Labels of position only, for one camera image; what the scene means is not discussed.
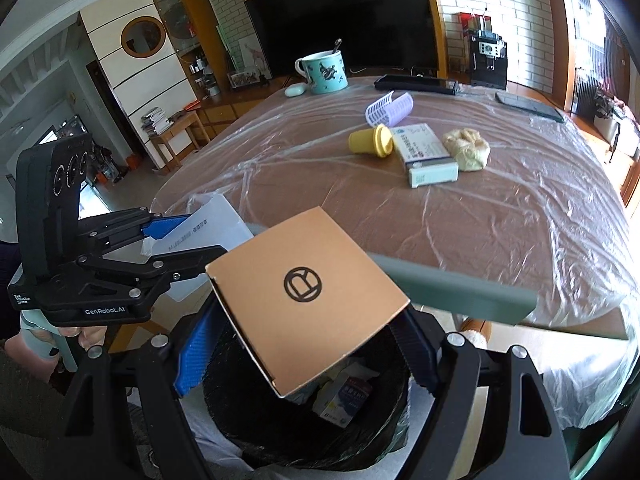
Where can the stack of magazines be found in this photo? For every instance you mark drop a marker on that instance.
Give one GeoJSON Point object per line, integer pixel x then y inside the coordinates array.
{"type": "Point", "coordinates": [155, 120]}

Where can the dark device with blue case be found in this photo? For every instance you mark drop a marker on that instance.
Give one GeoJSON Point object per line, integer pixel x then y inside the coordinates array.
{"type": "Point", "coordinates": [415, 84]}

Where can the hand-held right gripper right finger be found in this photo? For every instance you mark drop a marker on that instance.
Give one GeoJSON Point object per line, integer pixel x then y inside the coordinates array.
{"type": "Point", "coordinates": [415, 355]}

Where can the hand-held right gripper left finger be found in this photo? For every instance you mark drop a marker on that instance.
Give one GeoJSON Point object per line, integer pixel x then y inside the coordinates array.
{"type": "Point", "coordinates": [195, 350]}

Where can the metal spoon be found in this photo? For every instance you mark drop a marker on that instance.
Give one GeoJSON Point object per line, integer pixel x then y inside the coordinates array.
{"type": "Point", "coordinates": [336, 46]}

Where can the white earbud case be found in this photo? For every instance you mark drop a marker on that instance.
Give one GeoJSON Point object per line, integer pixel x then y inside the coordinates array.
{"type": "Point", "coordinates": [295, 90]}

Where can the black smartphone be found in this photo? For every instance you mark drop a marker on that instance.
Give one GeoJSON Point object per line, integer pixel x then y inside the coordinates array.
{"type": "Point", "coordinates": [530, 106]}

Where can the grey-green chair back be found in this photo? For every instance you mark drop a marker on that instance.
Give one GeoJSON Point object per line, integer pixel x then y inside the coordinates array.
{"type": "Point", "coordinates": [460, 290]}

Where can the black coffee machine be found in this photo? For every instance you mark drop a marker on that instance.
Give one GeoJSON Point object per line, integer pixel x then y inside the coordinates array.
{"type": "Point", "coordinates": [487, 55]}

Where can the black television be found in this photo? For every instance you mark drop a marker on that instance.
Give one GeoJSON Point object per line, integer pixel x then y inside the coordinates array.
{"type": "Point", "coordinates": [350, 15]}

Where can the white storage box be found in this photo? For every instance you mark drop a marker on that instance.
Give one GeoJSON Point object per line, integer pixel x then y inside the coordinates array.
{"type": "Point", "coordinates": [627, 135]}

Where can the small photo frame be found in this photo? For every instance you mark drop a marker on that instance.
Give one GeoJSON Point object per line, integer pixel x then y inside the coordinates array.
{"type": "Point", "coordinates": [247, 80]}

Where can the teal printed mug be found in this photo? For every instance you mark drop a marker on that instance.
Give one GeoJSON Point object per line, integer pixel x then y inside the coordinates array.
{"type": "Point", "coordinates": [325, 72]}

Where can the giraffe print picture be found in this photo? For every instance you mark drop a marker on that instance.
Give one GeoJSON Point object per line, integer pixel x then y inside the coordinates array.
{"type": "Point", "coordinates": [255, 57]}

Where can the person's left hand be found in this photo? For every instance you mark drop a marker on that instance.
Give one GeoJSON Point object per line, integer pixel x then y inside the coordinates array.
{"type": "Point", "coordinates": [90, 337]}

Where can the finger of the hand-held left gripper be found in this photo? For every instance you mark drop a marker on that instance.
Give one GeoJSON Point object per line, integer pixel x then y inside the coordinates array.
{"type": "Point", "coordinates": [125, 225]}
{"type": "Point", "coordinates": [165, 270]}

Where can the yellow plastic cup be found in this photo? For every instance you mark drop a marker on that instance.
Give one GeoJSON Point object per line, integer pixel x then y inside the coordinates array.
{"type": "Point", "coordinates": [370, 141]}

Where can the white and blue carton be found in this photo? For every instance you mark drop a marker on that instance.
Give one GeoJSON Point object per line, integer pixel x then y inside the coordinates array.
{"type": "Point", "coordinates": [345, 400]}

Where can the crumpled beige paper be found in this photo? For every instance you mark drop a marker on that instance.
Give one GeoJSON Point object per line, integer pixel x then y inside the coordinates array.
{"type": "Point", "coordinates": [467, 150]}

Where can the round wooden mirror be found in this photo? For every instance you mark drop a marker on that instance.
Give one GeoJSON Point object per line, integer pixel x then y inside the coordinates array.
{"type": "Point", "coordinates": [143, 36]}

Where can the small wooden table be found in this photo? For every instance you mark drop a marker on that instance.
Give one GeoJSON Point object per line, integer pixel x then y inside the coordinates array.
{"type": "Point", "coordinates": [175, 132]}

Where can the black trash bin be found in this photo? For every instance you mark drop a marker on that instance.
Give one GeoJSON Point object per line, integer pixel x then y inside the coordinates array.
{"type": "Point", "coordinates": [260, 425]}

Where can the white medicine box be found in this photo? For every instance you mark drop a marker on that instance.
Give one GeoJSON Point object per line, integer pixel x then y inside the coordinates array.
{"type": "Point", "coordinates": [422, 152]}

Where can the brown cardboard box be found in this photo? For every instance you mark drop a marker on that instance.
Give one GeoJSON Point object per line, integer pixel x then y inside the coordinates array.
{"type": "Point", "coordinates": [280, 270]}

